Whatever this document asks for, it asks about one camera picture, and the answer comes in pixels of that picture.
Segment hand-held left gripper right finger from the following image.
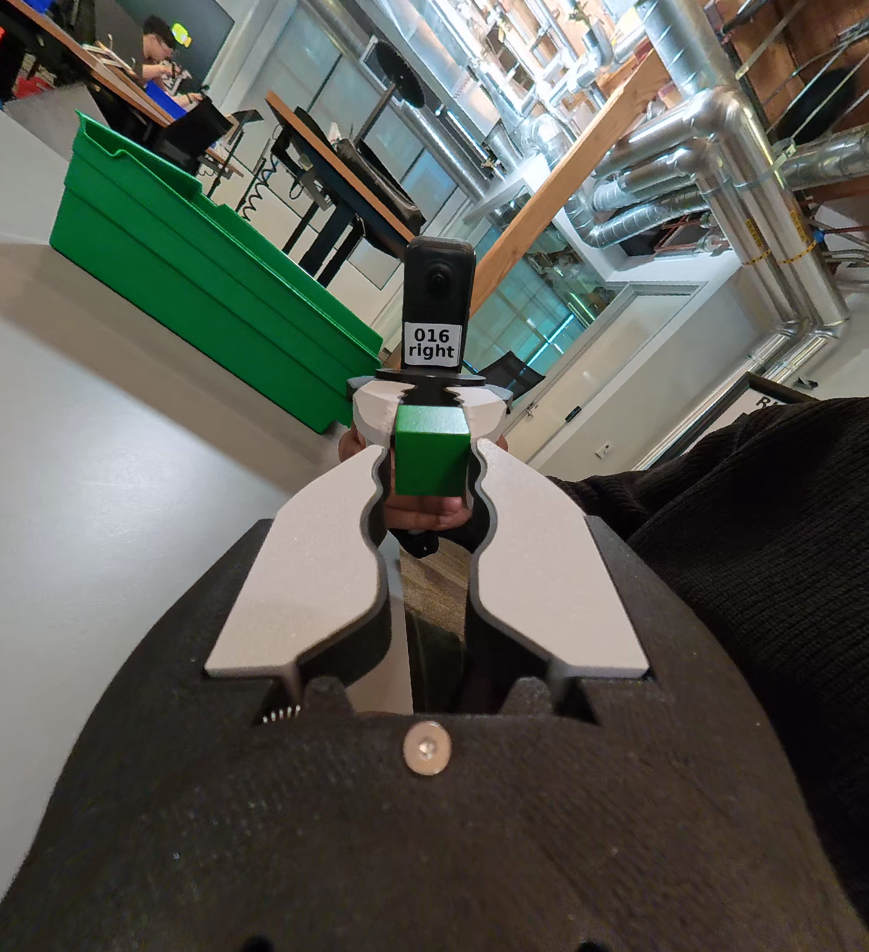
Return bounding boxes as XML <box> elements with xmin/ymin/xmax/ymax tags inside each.
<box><xmin>468</xmin><ymin>439</ymin><xmax>651</xmax><ymax>709</ymax></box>

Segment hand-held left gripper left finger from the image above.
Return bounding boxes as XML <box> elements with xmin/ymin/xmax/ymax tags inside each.
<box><xmin>204</xmin><ymin>446</ymin><xmax>394</xmax><ymax>711</ymax></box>

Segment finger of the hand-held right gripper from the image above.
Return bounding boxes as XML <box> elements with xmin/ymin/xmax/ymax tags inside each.
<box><xmin>453</xmin><ymin>387</ymin><xmax>510</xmax><ymax>447</ymax></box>
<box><xmin>350</xmin><ymin>381</ymin><xmax>410</xmax><ymax>449</ymax></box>

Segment small green cube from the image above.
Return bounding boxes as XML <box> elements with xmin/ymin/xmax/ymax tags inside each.
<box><xmin>393</xmin><ymin>405</ymin><xmax>473</xmax><ymax>498</ymax></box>

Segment green plastic bin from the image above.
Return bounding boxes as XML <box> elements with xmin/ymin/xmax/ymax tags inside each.
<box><xmin>49</xmin><ymin>112</ymin><xmax>384</xmax><ymax>435</ymax></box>

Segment person's right forearm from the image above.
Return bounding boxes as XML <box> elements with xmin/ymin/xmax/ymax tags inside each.
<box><xmin>546</xmin><ymin>446</ymin><xmax>710</xmax><ymax>540</ymax></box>

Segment black standing desk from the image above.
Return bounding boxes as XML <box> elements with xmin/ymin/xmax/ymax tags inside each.
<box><xmin>235</xmin><ymin>91</ymin><xmax>428</xmax><ymax>289</ymax></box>

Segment grey desk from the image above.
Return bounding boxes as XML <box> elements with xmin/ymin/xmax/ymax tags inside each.
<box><xmin>0</xmin><ymin>78</ymin><xmax>416</xmax><ymax>952</ymax></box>

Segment wood-edged desk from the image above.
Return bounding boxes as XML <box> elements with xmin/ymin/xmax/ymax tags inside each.
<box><xmin>3</xmin><ymin>0</ymin><xmax>243</xmax><ymax>177</ymax></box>

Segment person's right hand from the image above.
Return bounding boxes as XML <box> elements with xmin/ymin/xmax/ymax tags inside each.
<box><xmin>338</xmin><ymin>427</ymin><xmax>511</xmax><ymax>531</ymax></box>

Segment black office chair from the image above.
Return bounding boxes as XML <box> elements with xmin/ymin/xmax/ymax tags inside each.
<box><xmin>479</xmin><ymin>356</ymin><xmax>548</xmax><ymax>404</ymax></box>
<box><xmin>154</xmin><ymin>95</ymin><xmax>236</xmax><ymax>177</ymax></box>

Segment wooden beam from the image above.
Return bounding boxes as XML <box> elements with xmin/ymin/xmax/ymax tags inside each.
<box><xmin>470</xmin><ymin>48</ymin><xmax>675</xmax><ymax>315</ymax></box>

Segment white metal cabinet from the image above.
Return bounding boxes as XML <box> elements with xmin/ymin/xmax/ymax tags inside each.
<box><xmin>509</xmin><ymin>283</ymin><xmax>771</xmax><ymax>477</ymax></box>

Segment black round-headed pole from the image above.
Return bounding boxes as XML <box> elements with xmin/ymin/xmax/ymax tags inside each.
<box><xmin>352</xmin><ymin>41</ymin><xmax>428</xmax><ymax>147</ymax></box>

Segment black framed sign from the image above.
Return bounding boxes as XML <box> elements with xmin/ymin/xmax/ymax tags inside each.
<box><xmin>653</xmin><ymin>372</ymin><xmax>823</xmax><ymax>471</ymax></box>

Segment cluster of silver ducts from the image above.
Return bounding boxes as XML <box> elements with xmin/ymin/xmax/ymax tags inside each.
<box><xmin>308</xmin><ymin>0</ymin><xmax>869</xmax><ymax>373</ymax></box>

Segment black monitor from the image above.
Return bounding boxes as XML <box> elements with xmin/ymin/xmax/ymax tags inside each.
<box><xmin>115</xmin><ymin>0</ymin><xmax>236</xmax><ymax>71</ymax></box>

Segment grey board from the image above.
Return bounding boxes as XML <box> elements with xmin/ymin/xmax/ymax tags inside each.
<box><xmin>3</xmin><ymin>83</ymin><xmax>110</xmax><ymax>162</ymax></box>

